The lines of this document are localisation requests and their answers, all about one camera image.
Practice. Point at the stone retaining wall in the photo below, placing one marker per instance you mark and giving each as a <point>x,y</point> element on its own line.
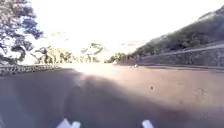
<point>193,57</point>

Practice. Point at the row of trees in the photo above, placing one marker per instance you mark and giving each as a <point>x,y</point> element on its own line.
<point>13,20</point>

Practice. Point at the robot's own part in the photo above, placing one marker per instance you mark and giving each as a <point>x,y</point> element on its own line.
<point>76,125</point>
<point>147,124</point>

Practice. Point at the grey asphalt road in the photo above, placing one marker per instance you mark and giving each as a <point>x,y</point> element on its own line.
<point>133,86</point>

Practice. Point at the bushy hillside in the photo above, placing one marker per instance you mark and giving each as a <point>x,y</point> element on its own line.
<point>193,33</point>

